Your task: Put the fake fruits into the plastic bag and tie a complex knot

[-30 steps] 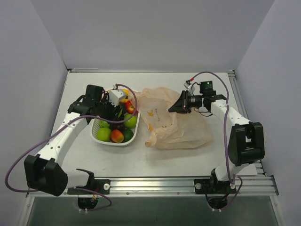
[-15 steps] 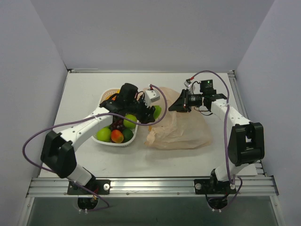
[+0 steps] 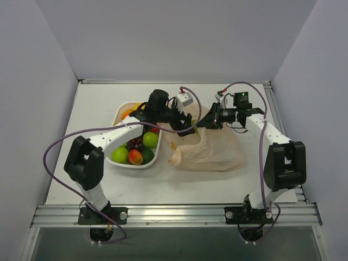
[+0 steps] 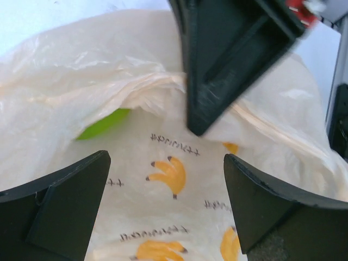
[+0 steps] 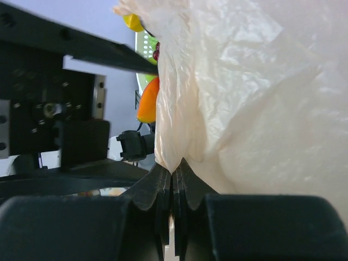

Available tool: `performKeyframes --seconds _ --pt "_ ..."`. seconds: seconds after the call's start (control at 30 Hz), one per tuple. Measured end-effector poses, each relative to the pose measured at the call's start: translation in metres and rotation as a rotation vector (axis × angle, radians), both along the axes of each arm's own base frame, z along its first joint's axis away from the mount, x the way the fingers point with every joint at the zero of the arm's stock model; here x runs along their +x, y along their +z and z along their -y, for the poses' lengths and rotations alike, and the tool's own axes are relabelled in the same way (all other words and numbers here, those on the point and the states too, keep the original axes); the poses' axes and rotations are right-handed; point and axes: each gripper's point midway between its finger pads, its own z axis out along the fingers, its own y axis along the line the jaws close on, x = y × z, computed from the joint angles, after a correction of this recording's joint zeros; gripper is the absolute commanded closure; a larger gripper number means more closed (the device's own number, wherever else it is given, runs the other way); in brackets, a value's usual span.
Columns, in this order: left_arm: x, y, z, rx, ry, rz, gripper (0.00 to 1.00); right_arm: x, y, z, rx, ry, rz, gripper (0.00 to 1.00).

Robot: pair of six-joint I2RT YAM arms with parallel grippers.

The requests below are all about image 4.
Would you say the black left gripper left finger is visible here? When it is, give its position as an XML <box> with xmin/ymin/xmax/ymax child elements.
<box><xmin>1</xmin><ymin>151</ymin><xmax>111</xmax><ymax>260</ymax></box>

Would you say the green fake starfruit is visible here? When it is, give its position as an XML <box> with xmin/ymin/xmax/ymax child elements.
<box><xmin>76</xmin><ymin>108</ymin><xmax>130</xmax><ymax>140</ymax></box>

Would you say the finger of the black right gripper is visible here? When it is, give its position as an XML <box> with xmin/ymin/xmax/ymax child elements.
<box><xmin>170</xmin><ymin>0</ymin><xmax>306</xmax><ymax>136</ymax></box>

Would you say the translucent orange plastic bag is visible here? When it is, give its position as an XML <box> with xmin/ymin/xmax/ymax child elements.
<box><xmin>1</xmin><ymin>10</ymin><xmax>347</xmax><ymax>260</ymax></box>

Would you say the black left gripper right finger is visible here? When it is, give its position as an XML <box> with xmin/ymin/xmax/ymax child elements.
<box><xmin>223</xmin><ymin>154</ymin><xmax>347</xmax><ymax>260</ymax></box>

